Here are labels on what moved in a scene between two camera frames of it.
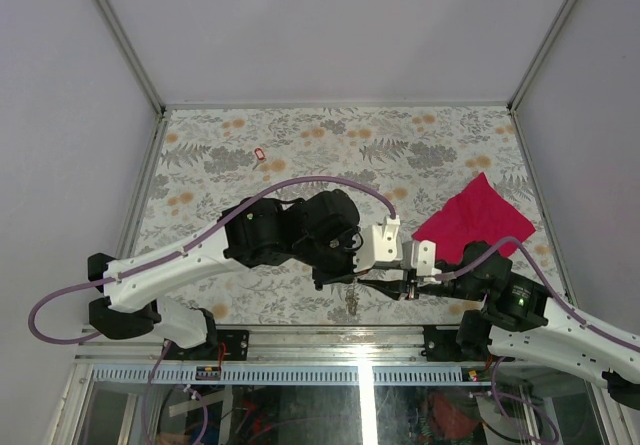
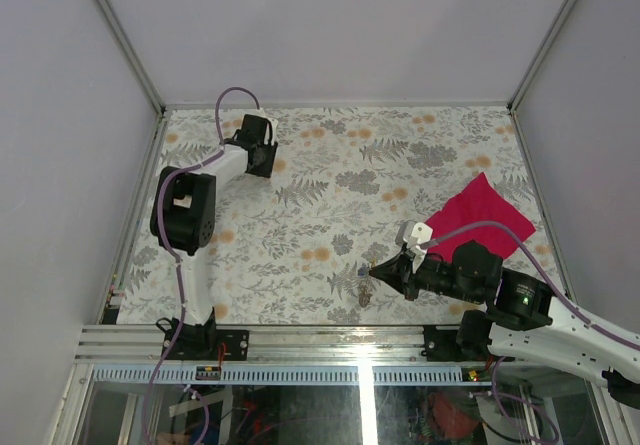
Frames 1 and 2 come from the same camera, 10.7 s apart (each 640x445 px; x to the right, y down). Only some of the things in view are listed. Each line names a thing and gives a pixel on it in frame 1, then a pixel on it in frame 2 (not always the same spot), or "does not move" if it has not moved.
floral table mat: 402,163 does not move
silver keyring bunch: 352,297 to 365,292
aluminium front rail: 287,347 does not move
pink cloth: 478,214 does not move
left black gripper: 346,274 to 262,171
